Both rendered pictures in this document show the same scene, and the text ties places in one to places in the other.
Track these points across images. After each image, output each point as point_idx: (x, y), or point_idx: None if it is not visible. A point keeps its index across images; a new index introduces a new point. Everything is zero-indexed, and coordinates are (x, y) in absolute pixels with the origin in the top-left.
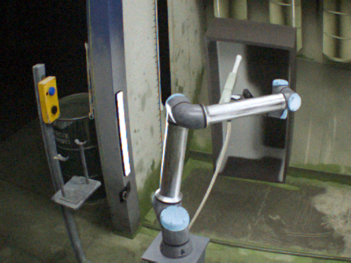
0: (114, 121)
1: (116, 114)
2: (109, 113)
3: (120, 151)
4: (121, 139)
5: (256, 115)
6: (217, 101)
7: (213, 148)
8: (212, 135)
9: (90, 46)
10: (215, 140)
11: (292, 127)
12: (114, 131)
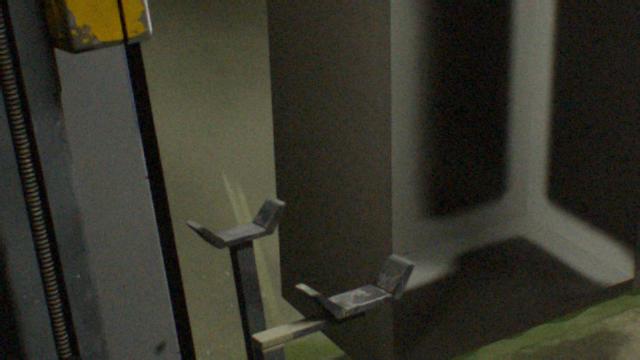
0: (136, 163)
1: (139, 115)
2: (93, 121)
3: (183, 349)
4: (180, 269)
5: (400, 89)
6: (310, 44)
7: (385, 246)
8: (382, 175)
9: None
10: (349, 221)
11: (601, 43)
12: (136, 231)
